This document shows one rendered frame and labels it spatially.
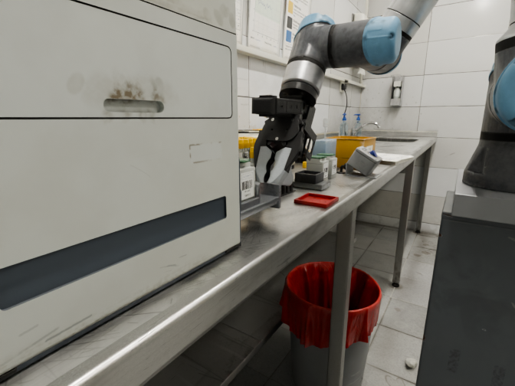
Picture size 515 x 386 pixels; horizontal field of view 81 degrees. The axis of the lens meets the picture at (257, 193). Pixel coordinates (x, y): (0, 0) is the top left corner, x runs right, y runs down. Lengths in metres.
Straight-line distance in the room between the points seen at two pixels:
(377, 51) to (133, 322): 0.52
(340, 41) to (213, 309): 0.48
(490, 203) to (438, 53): 2.58
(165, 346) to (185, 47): 0.26
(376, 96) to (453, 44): 0.67
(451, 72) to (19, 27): 3.02
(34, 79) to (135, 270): 0.16
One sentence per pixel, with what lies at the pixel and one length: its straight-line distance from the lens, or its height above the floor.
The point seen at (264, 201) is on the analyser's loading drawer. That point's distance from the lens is 0.47.
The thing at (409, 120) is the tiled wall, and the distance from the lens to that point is 3.11.
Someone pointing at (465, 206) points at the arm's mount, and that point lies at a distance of 0.62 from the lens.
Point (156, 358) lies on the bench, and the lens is 0.29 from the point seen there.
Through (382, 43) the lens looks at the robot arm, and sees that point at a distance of 0.59.
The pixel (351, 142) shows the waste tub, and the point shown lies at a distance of 1.04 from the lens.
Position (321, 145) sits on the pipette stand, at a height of 0.96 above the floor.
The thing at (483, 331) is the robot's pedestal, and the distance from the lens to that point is 0.75.
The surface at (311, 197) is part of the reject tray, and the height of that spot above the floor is 0.88.
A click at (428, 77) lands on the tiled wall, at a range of 3.12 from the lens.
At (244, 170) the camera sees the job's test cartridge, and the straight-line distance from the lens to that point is 0.42.
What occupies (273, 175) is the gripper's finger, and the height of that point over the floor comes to 0.95.
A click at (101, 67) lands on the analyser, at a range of 0.26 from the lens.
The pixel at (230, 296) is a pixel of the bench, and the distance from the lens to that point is 0.34.
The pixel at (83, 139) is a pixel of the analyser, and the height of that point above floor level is 1.03.
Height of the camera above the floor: 1.04
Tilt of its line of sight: 14 degrees down
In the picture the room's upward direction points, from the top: straight up
